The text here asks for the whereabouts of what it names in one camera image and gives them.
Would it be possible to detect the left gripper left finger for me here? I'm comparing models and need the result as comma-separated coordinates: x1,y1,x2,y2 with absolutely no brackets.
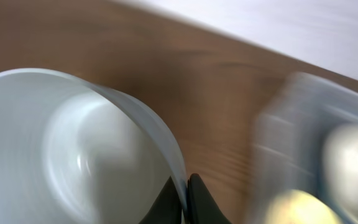
139,177,182,224

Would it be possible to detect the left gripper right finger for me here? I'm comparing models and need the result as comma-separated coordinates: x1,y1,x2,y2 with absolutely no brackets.
187,173,231,224

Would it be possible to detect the yellow bowl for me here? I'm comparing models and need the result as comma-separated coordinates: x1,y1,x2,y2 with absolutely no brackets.
264,190,342,224

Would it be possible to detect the clear plastic storage container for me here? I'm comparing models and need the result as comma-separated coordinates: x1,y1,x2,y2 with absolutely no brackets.
247,73,358,223

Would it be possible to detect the grey bowl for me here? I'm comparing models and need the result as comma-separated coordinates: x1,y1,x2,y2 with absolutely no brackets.
0,68,188,223

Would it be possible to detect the beige bowl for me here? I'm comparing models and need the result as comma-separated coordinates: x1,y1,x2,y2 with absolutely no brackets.
323,124,358,223

